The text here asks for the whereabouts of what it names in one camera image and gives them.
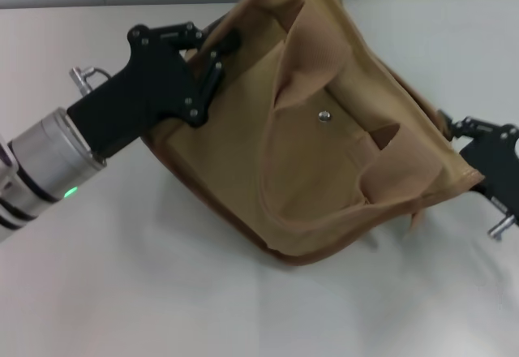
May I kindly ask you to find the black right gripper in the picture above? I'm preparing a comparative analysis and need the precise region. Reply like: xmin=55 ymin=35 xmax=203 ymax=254
xmin=439 ymin=108 xmax=519 ymax=215

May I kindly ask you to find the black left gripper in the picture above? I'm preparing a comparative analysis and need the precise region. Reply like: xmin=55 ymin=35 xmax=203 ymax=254
xmin=66 ymin=22 xmax=242 ymax=159

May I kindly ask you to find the khaki canvas food bag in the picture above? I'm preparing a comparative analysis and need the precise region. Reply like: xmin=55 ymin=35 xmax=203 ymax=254
xmin=139 ymin=0 xmax=486 ymax=267

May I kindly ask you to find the right gripper cable connector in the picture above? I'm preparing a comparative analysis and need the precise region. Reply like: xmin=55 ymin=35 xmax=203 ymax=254
xmin=487 ymin=213 xmax=517 ymax=240

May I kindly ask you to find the gripper cable connector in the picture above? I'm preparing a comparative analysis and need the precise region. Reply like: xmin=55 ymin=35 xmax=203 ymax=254
xmin=487 ymin=213 xmax=517 ymax=240
xmin=68 ymin=65 xmax=111 ymax=95

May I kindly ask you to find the left gripper cable connector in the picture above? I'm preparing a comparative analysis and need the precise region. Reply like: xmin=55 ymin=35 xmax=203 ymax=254
xmin=68 ymin=65 xmax=111 ymax=95

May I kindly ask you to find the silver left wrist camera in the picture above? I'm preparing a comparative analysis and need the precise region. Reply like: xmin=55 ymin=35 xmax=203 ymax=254
xmin=0 ymin=136 xmax=19 ymax=188

